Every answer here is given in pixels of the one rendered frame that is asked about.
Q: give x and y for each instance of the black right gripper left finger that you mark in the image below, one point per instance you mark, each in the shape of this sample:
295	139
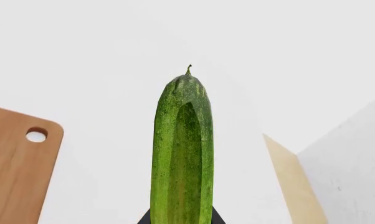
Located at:
144	219

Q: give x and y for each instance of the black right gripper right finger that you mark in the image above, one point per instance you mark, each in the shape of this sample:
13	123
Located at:
218	217

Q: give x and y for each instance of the green cucumber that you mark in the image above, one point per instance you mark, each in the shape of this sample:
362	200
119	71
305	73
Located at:
182	149

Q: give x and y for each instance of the wooden cutting board with hole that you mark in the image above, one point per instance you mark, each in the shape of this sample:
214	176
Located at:
16	168

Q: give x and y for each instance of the white cabinet with wood edge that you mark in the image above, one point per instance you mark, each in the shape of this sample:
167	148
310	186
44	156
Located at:
340	168

